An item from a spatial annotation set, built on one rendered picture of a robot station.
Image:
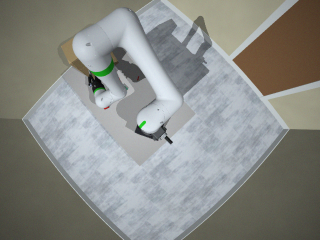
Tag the small tan wooden chest of drawers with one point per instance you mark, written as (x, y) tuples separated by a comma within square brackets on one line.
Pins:
[(69, 53)]

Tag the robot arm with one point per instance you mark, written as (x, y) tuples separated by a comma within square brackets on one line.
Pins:
[(122, 29)]

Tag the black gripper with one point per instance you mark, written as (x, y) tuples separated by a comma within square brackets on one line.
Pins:
[(91, 80)]

